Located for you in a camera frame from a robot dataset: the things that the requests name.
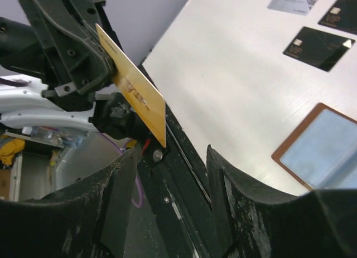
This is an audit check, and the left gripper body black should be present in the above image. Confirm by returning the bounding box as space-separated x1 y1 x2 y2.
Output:
16 0 123 114

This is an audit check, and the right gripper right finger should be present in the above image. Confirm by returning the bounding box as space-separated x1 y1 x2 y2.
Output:
206 147 356 257

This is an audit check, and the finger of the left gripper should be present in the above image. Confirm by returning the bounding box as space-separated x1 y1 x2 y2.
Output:
32 0 114 95

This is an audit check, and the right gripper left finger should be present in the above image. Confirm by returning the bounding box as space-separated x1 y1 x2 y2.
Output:
1 146 142 257

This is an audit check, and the gold VIP card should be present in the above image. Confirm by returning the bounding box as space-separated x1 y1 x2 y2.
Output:
95 24 167 148

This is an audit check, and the brown leather card holder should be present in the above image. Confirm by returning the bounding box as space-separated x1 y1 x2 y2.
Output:
271 103 356 190

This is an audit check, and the black VIP card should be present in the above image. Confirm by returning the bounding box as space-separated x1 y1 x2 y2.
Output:
318 0 356 35
283 26 356 72

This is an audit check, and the silver VIP card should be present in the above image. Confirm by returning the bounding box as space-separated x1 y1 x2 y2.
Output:
267 0 318 16

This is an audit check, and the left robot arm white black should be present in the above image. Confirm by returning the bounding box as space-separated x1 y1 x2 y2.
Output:
1 0 116 128

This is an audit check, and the metal storage shelf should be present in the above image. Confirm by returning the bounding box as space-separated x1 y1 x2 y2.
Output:
0 124 84 202

